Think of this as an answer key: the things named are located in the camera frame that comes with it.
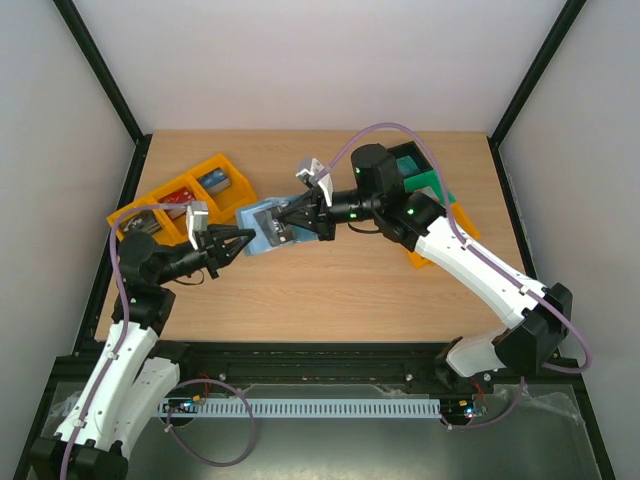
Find orange triple bin left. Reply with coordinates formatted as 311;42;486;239
107;154;257;246

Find black storage bin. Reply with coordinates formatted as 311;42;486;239
388;141;433;179

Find orange storage bin right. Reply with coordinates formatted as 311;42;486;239
405;202;481;270

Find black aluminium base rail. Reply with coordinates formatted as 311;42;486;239
54;340;576;391

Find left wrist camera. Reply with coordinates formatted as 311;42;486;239
186;200;209;250

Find black frame post left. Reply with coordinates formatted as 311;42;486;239
52;0;151;146

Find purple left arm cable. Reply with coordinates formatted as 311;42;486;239
58;202;194;480

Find teal cards in black bin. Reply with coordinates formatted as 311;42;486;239
396;156;421;178

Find blue card holder wallet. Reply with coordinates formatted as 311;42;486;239
235;197;318;256

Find white slotted cable duct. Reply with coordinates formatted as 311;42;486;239
157;398;442;419

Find black frame post right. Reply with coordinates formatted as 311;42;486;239
488;0;587;146

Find black frame post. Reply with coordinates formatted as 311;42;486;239
52;0;151;146
488;0;587;146

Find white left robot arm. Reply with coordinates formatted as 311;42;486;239
29;224;255;479

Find black VIP cards stack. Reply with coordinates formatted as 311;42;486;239
120;210;161;235

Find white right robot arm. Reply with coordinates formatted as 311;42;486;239
278;144;573;392

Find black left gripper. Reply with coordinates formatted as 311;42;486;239
155;225;256;286

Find green storage bin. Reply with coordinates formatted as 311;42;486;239
403;170;445;205

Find red cards stack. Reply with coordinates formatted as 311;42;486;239
158;187;195;220

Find blue cards stack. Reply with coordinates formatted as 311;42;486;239
197;168;231;196

